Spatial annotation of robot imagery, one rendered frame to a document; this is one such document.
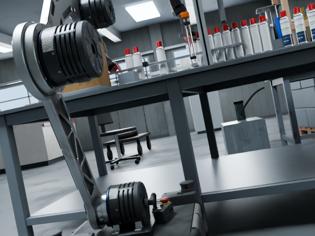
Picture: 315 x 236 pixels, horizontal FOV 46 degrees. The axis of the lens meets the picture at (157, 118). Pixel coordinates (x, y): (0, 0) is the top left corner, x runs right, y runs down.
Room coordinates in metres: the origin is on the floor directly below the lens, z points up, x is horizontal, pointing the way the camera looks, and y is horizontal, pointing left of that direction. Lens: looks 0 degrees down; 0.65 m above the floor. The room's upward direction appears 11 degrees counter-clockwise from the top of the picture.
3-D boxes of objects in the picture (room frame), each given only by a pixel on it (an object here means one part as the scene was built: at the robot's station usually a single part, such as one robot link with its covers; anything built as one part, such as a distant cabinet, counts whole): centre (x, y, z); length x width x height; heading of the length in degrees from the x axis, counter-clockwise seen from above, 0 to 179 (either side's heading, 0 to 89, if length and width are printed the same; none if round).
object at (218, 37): (2.16, -0.44, 0.98); 0.05 x 0.05 x 0.20
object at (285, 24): (2.07, -0.80, 0.98); 0.05 x 0.05 x 0.20
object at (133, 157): (5.55, 0.68, 0.52); 0.66 x 0.66 x 1.04
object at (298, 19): (2.05, -0.88, 0.98); 0.05 x 0.05 x 0.20
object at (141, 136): (7.00, 0.61, 0.50); 1.21 x 0.71 x 1.00; 173
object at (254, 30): (2.11, -0.64, 0.98); 0.05 x 0.05 x 0.20
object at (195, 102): (9.07, -1.22, 0.70); 0.72 x 0.64 x 1.40; 83
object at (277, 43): (2.18, -0.76, 1.01); 0.14 x 0.13 x 0.26; 76
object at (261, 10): (2.18, -0.77, 1.14); 0.14 x 0.11 x 0.01; 76
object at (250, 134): (4.75, -1.12, 0.37); 0.77 x 0.64 x 0.74; 172
